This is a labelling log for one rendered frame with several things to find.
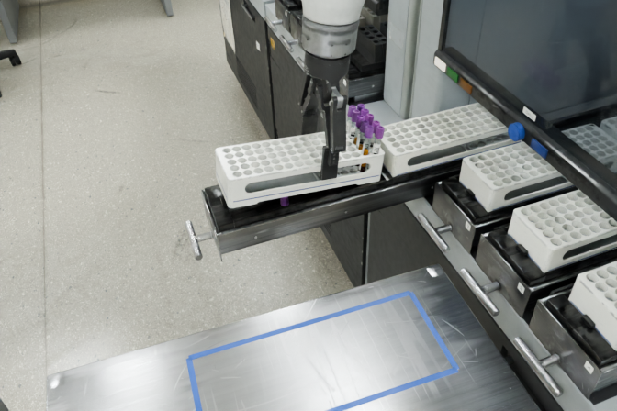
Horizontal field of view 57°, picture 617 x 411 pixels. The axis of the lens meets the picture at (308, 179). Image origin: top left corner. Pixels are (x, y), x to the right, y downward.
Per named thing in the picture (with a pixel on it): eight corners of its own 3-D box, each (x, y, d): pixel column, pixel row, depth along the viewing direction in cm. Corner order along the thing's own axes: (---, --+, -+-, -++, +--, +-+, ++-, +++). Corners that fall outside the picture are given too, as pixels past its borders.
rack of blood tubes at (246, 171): (359, 151, 117) (363, 126, 113) (381, 180, 109) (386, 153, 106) (215, 175, 107) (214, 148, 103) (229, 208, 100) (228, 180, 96)
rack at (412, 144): (494, 121, 125) (499, 96, 122) (522, 146, 118) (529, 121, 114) (370, 153, 118) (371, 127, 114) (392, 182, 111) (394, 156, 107)
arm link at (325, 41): (314, 28, 86) (311, 65, 89) (369, 24, 88) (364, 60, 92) (294, 6, 92) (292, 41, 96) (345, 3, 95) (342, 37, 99)
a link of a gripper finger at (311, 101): (313, 83, 97) (310, 77, 98) (298, 116, 107) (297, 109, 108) (334, 82, 98) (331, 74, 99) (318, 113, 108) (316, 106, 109)
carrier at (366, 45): (382, 66, 143) (383, 44, 139) (375, 68, 142) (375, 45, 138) (362, 47, 151) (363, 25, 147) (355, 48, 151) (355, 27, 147)
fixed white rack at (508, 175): (583, 148, 117) (592, 122, 113) (620, 176, 110) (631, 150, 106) (456, 183, 110) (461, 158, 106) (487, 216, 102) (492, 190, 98)
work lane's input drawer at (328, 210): (497, 138, 132) (504, 105, 126) (535, 172, 122) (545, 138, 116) (184, 222, 114) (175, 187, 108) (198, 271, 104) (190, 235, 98)
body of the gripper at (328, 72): (297, 39, 96) (295, 89, 101) (316, 62, 89) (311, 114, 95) (339, 36, 98) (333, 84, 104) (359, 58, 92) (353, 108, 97)
